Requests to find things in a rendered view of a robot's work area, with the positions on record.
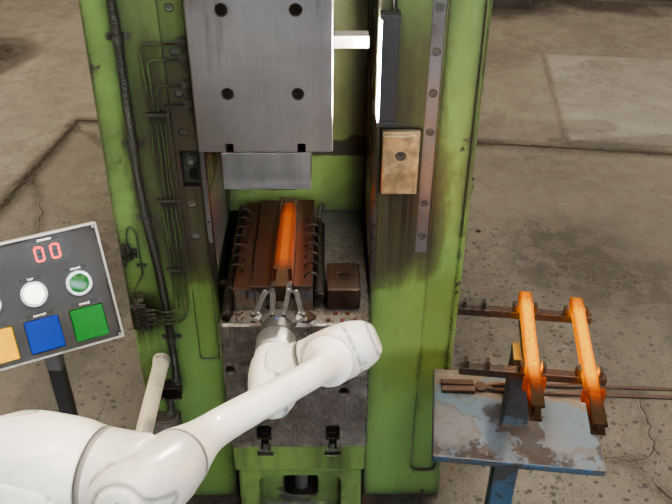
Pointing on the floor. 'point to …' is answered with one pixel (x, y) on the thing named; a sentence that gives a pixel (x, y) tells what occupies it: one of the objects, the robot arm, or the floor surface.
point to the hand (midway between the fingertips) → (281, 283)
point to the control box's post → (61, 384)
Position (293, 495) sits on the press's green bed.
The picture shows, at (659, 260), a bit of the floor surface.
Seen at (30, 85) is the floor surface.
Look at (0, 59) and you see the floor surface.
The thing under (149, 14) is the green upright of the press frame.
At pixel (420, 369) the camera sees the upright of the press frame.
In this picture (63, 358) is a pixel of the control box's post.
